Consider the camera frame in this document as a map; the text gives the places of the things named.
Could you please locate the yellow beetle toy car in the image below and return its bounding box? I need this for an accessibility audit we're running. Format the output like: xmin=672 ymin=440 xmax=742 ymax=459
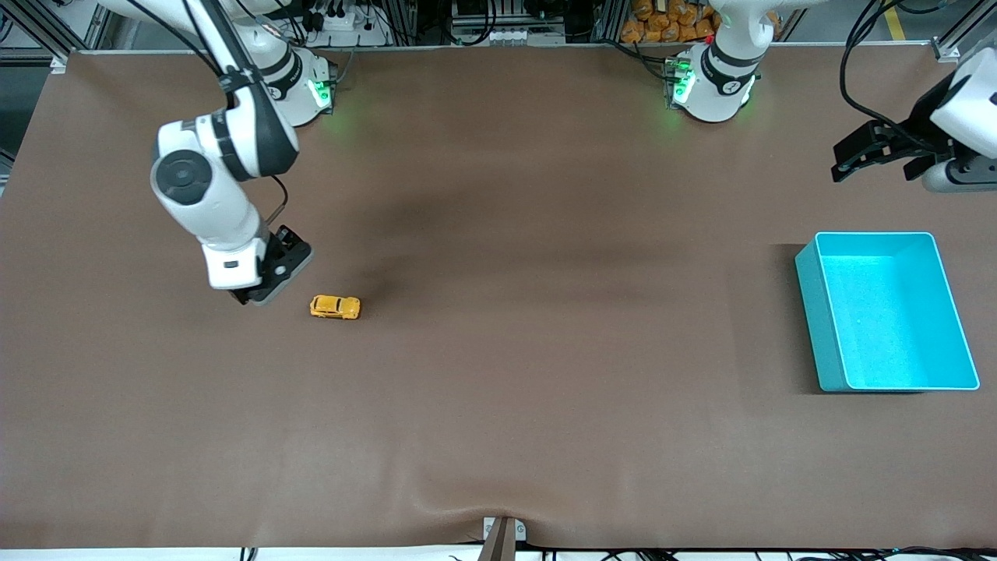
xmin=310 ymin=294 xmax=362 ymax=321

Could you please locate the turquoise plastic bin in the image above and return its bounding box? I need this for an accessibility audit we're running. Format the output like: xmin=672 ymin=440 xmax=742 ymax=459
xmin=794 ymin=231 xmax=981 ymax=393

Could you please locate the brown table mat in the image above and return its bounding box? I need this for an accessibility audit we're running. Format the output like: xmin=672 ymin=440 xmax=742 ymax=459
xmin=0 ymin=47 xmax=997 ymax=550

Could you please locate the white power strip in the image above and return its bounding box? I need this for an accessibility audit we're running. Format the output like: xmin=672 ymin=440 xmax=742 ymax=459
xmin=300 ymin=0 xmax=390 ymax=48

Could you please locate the white terminal block equipment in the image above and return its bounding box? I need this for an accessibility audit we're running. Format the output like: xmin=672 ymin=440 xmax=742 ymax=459
xmin=450 ymin=0 xmax=569 ymax=46

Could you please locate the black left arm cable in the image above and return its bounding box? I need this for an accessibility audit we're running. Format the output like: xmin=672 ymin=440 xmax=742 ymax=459
xmin=840 ymin=0 xmax=947 ymax=153

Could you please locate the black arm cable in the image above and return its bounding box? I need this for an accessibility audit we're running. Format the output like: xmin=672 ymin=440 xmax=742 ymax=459
xmin=125 ymin=0 xmax=291 ymax=228
xmin=840 ymin=0 xmax=947 ymax=153

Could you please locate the aluminium frame profile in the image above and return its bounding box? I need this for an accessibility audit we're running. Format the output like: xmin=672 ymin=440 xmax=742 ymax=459
xmin=0 ymin=0 xmax=118 ymax=71
xmin=931 ymin=0 xmax=997 ymax=63

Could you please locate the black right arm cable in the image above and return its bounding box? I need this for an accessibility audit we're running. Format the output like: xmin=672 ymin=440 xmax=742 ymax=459
xmin=125 ymin=0 xmax=291 ymax=228

